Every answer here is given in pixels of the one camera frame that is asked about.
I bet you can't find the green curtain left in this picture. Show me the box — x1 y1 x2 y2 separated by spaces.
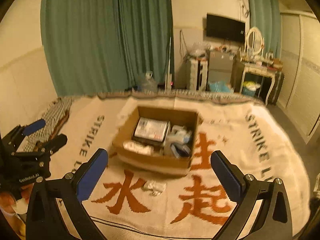
41 0 174 96

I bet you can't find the grey mini fridge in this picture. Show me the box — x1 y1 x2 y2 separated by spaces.
208 51 233 83

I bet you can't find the white oval vanity mirror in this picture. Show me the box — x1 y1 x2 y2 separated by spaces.
245 27 265 56

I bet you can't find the checkered grey bedsheet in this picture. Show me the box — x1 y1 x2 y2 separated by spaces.
23 96 75 152

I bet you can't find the green curtain right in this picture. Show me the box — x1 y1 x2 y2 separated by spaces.
248 0 281 58

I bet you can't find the brown cardboard box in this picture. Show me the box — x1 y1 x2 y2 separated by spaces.
113 106 200 177

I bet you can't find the white round plush toy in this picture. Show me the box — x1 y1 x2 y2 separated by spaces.
123 140 154 155

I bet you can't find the white soft cloth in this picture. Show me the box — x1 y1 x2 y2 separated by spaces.
142 180 167 196

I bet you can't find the green curtain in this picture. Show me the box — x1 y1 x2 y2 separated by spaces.
41 0 174 96
248 0 281 58

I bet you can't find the white drawer cabinet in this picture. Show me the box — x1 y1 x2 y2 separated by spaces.
186 59 208 91

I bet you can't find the operator left hand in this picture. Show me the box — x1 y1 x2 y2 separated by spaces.
1 184 33 217

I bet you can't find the black wall television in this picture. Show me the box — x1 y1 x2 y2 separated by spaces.
206 14 245 43

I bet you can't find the floral black-white tissue pack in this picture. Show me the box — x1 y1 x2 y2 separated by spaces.
132 117 171 147

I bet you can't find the cream blanket with lettering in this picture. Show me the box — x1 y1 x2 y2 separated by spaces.
50 91 310 239

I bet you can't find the blue floral tissue pack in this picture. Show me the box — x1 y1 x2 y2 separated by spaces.
163 125 193 159

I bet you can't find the white vanity table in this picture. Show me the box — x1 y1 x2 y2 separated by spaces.
239 62 284 105

